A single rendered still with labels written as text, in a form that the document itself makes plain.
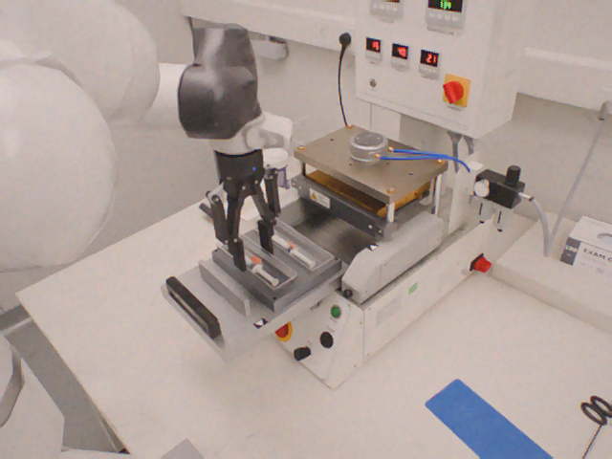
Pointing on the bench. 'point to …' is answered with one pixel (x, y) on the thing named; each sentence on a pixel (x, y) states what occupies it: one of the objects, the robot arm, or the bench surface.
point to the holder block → (274, 300)
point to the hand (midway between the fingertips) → (251, 247)
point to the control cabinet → (443, 73)
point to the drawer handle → (194, 306)
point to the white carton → (590, 247)
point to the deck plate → (339, 243)
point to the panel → (303, 325)
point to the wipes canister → (276, 157)
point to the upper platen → (369, 195)
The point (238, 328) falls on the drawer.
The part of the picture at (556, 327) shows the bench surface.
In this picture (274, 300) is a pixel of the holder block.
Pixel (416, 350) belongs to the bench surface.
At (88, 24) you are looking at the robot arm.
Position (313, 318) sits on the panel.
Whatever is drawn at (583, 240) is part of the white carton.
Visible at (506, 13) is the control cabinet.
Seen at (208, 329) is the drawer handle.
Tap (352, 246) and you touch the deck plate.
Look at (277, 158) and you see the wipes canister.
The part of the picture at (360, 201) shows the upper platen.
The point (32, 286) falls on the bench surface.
